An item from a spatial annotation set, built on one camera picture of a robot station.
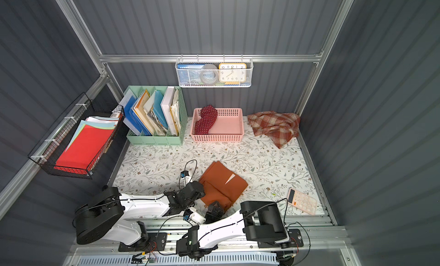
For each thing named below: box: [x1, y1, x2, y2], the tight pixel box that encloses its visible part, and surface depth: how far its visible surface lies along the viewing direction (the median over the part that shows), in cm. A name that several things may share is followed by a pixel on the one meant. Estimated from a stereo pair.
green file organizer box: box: [123, 85, 188, 146], surface depth 103 cm
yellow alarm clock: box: [218, 62, 247, 85], surface depth 90 cm
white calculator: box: [287, 188, 318, 216], surface depth 86 cm
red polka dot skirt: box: [194, 103, 218, 135], surface depth 114 cm
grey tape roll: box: [199, 63, 219, 85], surface depth 89 cm
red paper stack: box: [55, 116, 120, 170], surface depth 76 cm
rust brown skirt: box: [198, 160, 249, 213], surface depth 92 cm
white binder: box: [160, 85, 178, 136], surface depth 98 cm
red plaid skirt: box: [247, 110, 301, 150], surface depth 113 cm
